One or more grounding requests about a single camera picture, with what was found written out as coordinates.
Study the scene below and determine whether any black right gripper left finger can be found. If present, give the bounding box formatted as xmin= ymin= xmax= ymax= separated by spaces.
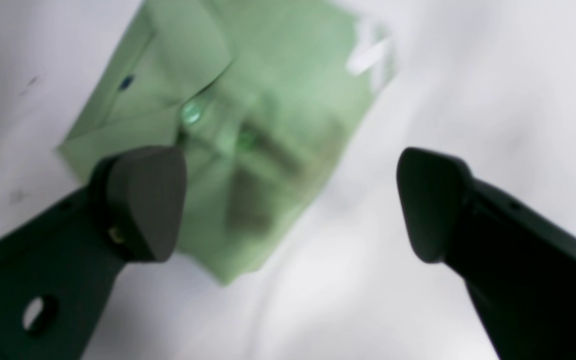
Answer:
xmin=0 ymin=146 xmax=187 ymax=360

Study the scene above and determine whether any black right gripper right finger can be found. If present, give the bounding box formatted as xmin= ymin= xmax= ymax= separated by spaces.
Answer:
xmin=397 ymin=146 xmax=576 ymax=360

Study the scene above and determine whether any green polo t-shirt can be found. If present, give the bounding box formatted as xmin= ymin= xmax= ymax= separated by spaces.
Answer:
xmin=58 ymin=0 xmax=394 ymax=285

